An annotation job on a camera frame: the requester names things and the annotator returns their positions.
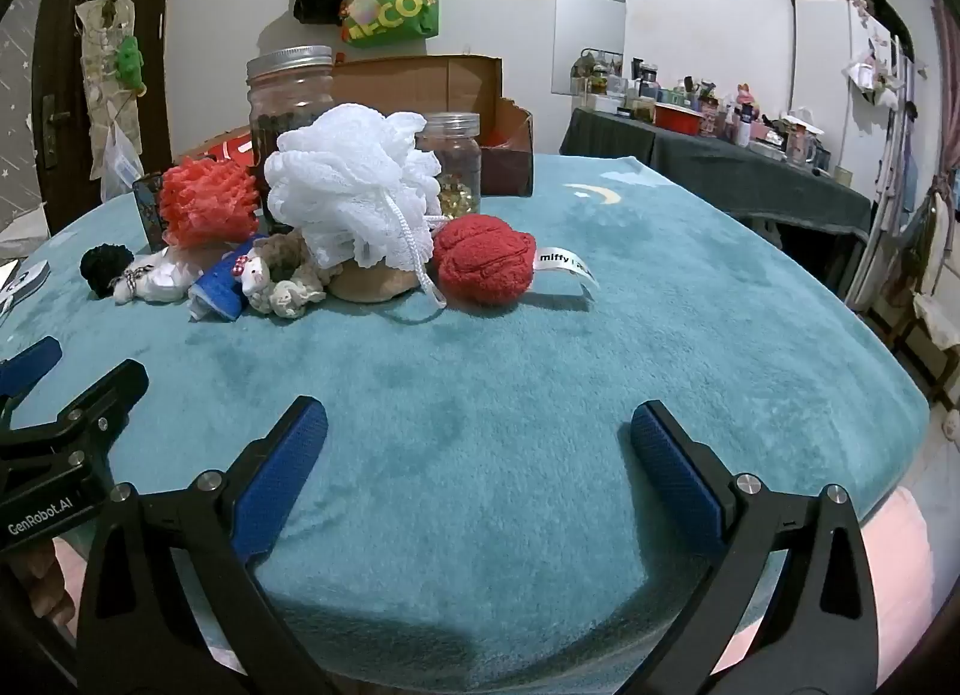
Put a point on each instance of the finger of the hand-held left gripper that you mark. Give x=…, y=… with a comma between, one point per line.
x=120, y=384
x=34, y=361

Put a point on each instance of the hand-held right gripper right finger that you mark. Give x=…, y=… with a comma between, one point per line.
x=675, y=470

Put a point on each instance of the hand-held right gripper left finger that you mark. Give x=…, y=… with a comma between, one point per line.
x=289, y=470

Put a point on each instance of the white fuzzy hair clip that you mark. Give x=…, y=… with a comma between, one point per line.
x=161, y=282

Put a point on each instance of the black pompom scrunchie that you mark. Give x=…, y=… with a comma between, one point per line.
x=105, y=267

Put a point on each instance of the red mesh bath loofah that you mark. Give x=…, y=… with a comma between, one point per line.
x=206, y=203

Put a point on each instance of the beige plush with white tag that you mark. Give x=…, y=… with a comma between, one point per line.
x=375, y=282

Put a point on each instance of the red knitted plush ball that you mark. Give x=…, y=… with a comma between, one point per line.
x=484, y=260

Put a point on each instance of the white mesh bath loofah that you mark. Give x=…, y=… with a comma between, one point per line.
x=337, y=177

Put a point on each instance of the cardboard box with red lining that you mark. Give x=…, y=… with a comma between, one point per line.
x=420, y=83

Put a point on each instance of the white square device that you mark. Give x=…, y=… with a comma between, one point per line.
x=26, y=286

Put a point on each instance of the patterned tin box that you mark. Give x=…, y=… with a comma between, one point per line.
x=146, y=207

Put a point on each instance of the clear plastic bag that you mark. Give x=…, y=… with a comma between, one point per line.
x=120, y=162

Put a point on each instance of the pink cloth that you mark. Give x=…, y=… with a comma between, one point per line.
x=900, y=567

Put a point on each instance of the dark wooden door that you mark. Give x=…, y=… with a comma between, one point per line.
x=60, y=65

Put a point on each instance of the beige hanging organiser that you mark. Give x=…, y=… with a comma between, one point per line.
x=97, y=65

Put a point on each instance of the green plush toy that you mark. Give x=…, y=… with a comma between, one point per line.
x=131, y=65

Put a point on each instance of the side table with dark cloth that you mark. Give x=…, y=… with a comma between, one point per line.
x=712, y=155

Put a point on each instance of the large glass jar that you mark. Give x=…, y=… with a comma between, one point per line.
x=289, y=102

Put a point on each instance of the red basin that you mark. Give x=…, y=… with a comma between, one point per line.
x=675, y=117

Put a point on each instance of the small glass jar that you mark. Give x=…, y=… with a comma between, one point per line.
x=450, y=155

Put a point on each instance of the row of cosmetic bottles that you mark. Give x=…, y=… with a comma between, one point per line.
x=720, y=110

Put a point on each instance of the white refrigerator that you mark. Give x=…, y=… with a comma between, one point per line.
x=825, y=65

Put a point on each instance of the pink curtain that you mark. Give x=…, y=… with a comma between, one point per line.
x=946, y=65

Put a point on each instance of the wall mirror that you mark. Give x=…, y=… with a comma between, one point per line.
x=585, y=27

